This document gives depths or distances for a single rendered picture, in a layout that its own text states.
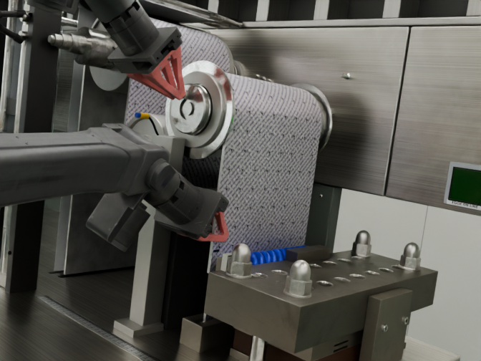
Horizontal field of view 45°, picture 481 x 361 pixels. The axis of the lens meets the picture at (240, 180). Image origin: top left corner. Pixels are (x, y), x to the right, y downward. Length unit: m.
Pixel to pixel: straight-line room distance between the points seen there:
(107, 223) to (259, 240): 0.31
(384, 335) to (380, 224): 2.85
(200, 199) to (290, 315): 0.20
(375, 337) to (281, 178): 0.29
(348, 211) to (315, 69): 2.72
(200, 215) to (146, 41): 0.24
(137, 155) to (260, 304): 0.26
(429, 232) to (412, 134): 2.57
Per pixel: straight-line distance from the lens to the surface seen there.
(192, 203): 0.78
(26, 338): 0.91
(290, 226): 1.01
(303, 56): 1.19
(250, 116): 0.88
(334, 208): 1.14
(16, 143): 0.53
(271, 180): 0.94
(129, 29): 0.79
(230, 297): 0.80
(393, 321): 0.91
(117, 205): 0.72
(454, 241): 3.54
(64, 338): 0.91
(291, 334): 0.74
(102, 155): 0.60
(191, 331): 0.89
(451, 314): 3.60
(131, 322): 0.95
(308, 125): 1.00
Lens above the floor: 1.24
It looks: 6 degrees down
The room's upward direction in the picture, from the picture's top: 7 degrees clockwise
